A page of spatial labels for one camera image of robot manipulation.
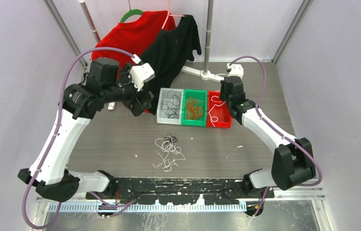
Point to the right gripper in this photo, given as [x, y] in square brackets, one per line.
[221, 96]

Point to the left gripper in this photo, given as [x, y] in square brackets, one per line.
[137, 107]

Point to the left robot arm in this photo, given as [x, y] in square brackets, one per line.
[105, 82]

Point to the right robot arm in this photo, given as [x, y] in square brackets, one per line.
[293, 163]

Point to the red plastic bin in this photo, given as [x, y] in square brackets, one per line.
[217, 113]

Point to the green plastic bin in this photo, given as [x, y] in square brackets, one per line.
[194, 108]

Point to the white plastic bin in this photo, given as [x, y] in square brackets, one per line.
[169, 109]

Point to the black t-shirt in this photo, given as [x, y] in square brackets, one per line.
[168, 54]

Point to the red t-shirt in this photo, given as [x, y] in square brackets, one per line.
[135, 37]

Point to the green clothes hanger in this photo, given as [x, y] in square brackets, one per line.
[131, 13]

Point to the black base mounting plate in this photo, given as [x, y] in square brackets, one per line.
[214, 191]

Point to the pink clothes hanger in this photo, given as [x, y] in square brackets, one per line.
[169, 14]

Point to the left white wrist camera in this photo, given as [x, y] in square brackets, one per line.
[141, 73]

